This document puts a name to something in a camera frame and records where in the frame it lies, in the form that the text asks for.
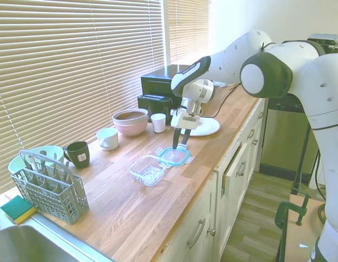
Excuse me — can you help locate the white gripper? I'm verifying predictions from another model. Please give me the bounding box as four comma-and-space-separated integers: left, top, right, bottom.
170, 108, 201, 150

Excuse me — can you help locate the clear lid with teal seal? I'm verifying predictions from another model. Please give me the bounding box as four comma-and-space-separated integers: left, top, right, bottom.
155, 146, 194, 168

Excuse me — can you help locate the clear glass food container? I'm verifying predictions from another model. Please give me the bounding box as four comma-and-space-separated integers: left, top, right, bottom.
128, 154, 169, 187

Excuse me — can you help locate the white mug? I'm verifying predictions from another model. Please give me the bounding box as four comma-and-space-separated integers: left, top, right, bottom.
96, 127, 120, 151
150, 113, 167, 134

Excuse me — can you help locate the white plate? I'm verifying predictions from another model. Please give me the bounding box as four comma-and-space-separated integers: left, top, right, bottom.
185, 116, 221, 137

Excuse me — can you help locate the black toaster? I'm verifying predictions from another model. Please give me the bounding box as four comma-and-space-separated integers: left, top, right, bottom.
137, 94, 174, 118

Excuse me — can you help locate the pink bowl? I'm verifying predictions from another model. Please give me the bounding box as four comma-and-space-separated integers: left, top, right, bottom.
112, 116, 149, 137

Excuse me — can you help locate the white kitchen cabinet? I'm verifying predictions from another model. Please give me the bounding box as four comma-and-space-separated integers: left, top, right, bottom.
157, 98, 268, 262

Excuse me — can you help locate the stainless steel dishwasher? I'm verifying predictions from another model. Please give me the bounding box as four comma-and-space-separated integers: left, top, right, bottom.
260, 94, 327, 178

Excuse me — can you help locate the black mug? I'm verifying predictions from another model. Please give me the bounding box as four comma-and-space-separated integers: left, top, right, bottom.
62, 141, 92, 169

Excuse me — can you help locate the narrow beige window blind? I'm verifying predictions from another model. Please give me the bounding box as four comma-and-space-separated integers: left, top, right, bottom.
167, 0, 210, 65

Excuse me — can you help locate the wide beige window blind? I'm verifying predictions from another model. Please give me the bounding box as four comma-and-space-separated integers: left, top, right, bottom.
0, 0, 165, 196

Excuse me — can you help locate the green screw clamp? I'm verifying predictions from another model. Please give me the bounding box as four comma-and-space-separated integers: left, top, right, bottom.
275, 193, 311, 230

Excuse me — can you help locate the grey plastic cutlery basket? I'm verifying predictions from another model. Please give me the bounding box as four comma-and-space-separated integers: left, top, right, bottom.
10, 149, 90, 225

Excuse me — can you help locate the wooden mounting board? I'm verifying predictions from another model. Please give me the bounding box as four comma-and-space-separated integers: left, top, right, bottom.
280, 193, 328, 262

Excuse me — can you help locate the mint green bowl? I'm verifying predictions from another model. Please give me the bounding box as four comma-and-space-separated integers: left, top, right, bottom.
8, 146, 65, 182

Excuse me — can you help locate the green and yellow sponge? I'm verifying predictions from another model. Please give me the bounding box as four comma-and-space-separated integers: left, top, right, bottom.
0, 194, 38, 225

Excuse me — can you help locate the stainless steel sink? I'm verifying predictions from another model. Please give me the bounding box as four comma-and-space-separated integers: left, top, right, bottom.
0, 223, 112, 262

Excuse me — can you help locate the black camera stand pole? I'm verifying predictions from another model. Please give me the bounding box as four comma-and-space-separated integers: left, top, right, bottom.
294, 128, 320, 195

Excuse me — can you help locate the grey camera on stand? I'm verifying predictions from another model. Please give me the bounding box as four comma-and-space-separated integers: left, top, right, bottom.
307, 33, 338, 54

